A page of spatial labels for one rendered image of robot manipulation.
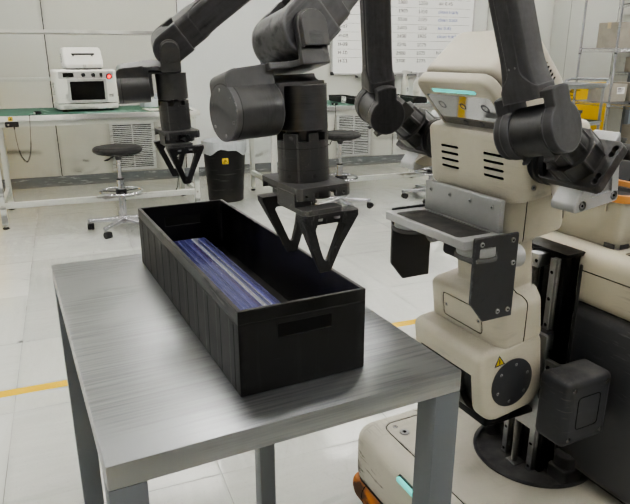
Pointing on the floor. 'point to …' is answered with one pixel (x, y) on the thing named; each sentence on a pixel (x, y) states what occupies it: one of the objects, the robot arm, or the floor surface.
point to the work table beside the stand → (220, 391)
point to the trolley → (590, 88)
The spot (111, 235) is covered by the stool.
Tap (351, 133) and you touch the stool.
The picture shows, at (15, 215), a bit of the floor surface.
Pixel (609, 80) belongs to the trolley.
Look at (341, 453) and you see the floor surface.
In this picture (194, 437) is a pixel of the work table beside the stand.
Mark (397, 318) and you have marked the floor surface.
